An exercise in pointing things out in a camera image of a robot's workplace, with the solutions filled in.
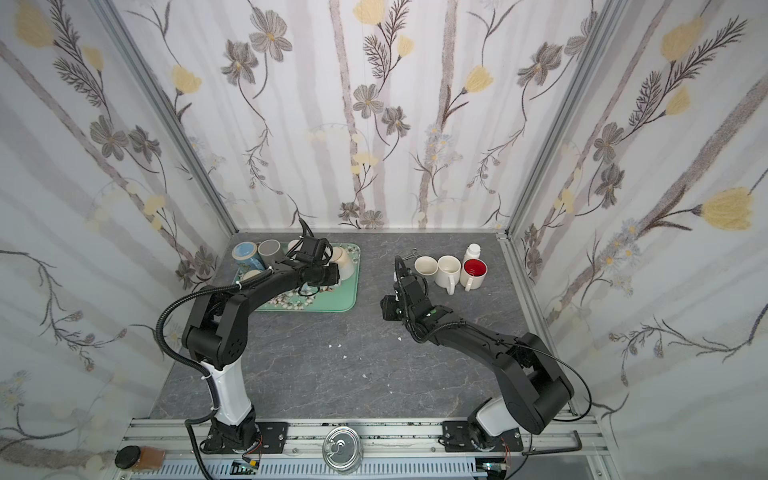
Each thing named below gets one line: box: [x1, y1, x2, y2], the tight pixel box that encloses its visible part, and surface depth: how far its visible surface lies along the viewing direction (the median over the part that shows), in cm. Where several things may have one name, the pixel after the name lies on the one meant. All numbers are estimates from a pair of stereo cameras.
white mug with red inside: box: [460, 258, 488, 292], surface depth 102 cm
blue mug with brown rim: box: [232, 242, 265, 272], surface depth 100 cm
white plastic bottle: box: [463, 243, 481, 263], surface depth 106 cm
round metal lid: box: [322, 426, 363, 474], surface depth 65 cm
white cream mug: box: [435, 254, 462, 295], surface depth 102 cm
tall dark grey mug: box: [258, 239, 285, 267], surface depth 103 cm
